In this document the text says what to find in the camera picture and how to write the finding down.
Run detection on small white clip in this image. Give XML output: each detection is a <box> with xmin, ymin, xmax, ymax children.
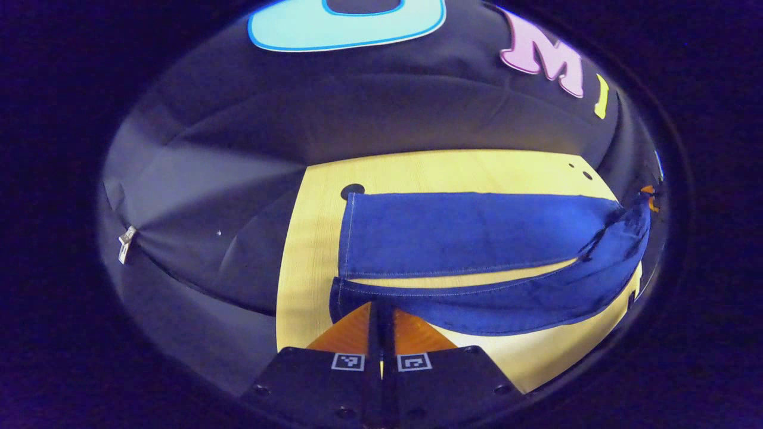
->
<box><xmin>118</xmin><ymin>225</ymin><xmax>138</xmax><ymax>265</ymax></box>

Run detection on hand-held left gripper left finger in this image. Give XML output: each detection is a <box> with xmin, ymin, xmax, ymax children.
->
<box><xmin>241</xmin><ymin>302</ymin><xmax>383</xmax><ymax>429</ymax></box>

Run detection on blue jeans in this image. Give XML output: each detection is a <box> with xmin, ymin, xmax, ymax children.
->
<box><xmin>329</xmin><ymin>192</ymin><xmax>652</xmax><ymax>337</ymax></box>

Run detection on black backdrop cloth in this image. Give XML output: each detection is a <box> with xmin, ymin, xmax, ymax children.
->
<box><xmin>98</xmin><ymin>0</ymin><xmax>663</xmax><ymax>395</ymax></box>

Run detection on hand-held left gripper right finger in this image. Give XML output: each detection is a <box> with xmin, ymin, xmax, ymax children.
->
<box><xmin>381</xmin><ymin>302</ymin><xmax>526</xmax><ymax>429</ymax></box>

